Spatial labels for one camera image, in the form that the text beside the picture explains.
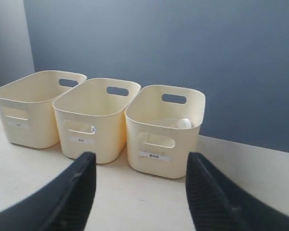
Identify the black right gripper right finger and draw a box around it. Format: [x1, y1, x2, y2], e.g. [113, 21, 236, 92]
[186, 152, 289, 231]

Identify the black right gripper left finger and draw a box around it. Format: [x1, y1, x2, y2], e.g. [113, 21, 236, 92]
[0, 152, 96, 231]

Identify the clear plastic bottle white cap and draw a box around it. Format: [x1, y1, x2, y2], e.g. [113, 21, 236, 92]
[156, 117, 196, 129]

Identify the white paper cup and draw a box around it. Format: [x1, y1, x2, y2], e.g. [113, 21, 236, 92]
[66, 121, 96, 135]

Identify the cream plastic bin middle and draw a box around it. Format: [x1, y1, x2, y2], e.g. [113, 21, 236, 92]
[53, 78, 141, 164]

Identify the cream plastic bin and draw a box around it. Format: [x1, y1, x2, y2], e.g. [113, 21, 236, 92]
[0, 70, 87, 149]
[53, 78, 141, 164]
[125, 85, 206, 179]

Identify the cream plastic bin right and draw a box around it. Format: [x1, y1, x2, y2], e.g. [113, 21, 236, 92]
[125, 85, 206, 179]

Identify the cream plastic bin left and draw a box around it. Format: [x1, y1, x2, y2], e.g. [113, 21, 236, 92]
[0, 70, 87, 149]

